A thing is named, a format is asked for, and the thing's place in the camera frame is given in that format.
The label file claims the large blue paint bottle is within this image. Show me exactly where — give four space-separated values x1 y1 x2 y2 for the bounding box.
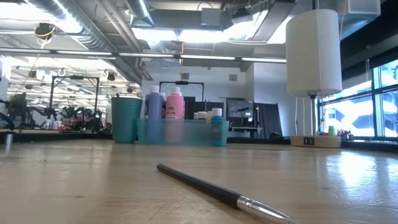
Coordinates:
145 85 164 144

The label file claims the dark teal plastic cup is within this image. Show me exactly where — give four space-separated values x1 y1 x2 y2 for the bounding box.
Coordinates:
111 95 143 144

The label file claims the teal translucent plastic bin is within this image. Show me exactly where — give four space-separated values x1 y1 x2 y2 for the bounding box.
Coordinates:
136 119 230 147

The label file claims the black office partition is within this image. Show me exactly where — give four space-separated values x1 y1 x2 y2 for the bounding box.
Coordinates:
184 96 225 121

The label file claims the black metal gantry frame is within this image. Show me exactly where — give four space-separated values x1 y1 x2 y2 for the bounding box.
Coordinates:
159 80 205 102
46 75 101 121

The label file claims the grey ceiling unit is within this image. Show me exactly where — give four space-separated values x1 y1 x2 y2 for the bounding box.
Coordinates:
201 7 222 27

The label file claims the small cerulean blue paint bottle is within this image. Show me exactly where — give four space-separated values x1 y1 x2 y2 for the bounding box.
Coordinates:
211 108 224 147

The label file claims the silver ventilation duct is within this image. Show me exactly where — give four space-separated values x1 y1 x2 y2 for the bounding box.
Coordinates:
27 0 153 85

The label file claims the dark computer monitor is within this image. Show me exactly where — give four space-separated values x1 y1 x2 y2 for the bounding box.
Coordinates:
6 92 28 123
226 98 254 119

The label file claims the long ceiling light strip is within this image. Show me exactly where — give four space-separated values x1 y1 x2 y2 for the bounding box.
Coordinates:
0 48 287 63

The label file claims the large pink paint bottle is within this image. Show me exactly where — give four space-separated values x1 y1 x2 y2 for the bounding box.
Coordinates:
165 86 185 144

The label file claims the white ceiling unit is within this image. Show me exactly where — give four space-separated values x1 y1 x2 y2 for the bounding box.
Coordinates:
347 0 382 16

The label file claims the white shade wooden base lamp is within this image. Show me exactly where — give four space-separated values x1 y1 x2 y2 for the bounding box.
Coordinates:
285 8 343 149

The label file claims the black yellow ceiling reel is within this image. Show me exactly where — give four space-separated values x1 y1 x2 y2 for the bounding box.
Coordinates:
33 21 57 40

